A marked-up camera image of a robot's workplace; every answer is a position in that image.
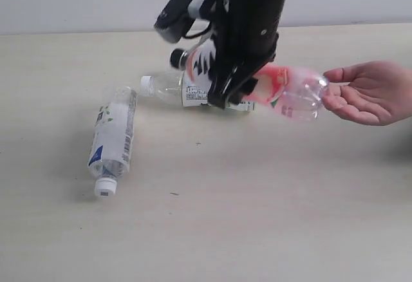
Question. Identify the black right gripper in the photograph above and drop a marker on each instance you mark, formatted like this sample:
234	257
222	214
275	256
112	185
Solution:
243	50

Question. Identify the green lime label bottle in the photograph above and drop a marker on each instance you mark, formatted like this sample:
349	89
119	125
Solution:
174	89

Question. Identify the pink peach drink bottle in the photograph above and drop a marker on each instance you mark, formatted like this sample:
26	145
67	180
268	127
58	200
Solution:
291	92

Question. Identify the white blue label water bottle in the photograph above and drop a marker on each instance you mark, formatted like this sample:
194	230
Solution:
110	154

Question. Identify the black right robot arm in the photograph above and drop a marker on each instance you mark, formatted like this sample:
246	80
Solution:
250	10

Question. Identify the person's open bare hand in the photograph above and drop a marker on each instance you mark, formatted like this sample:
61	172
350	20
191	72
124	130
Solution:
374	93

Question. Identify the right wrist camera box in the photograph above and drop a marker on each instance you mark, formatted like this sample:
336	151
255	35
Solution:
178	17

